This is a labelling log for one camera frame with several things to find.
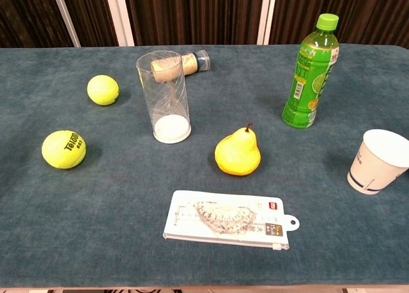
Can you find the yellow ball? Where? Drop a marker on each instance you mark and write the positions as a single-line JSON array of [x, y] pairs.
[[103, 90]]

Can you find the white partition post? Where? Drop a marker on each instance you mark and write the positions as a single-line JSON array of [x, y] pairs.
[[119, 16], [267, 14]]

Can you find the white paper cup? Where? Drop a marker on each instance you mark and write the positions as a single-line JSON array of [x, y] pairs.
[[370, 171]]

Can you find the yellow lemon-shaped object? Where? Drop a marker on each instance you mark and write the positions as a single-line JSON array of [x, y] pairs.
[[238, 155]]

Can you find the beige mayonnaise squeeze bottle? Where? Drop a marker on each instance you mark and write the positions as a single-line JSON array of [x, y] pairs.
[[193, 62]]

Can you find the teal tablecloth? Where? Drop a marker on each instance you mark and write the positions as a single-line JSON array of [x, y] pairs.
[[96, 226]]

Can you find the green tea plastic bottle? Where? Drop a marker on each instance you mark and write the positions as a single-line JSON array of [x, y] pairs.
[[306, 82]]

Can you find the thin grey partition post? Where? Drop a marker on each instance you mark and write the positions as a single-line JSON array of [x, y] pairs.
[[65, 16]]

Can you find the white flat product package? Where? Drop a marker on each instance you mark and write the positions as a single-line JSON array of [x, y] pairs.
[[223, 219]]

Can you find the tennis ball with black print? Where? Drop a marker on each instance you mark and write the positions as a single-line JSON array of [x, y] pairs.
[[64, 149]]

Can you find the dark brown curtain panel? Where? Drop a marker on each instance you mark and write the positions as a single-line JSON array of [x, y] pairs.
[[351, 11], [191, 14], [89, 14], [25, 14]]

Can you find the clear cup with yellow ball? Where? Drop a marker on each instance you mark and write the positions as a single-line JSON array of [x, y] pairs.
[[166, 126]]

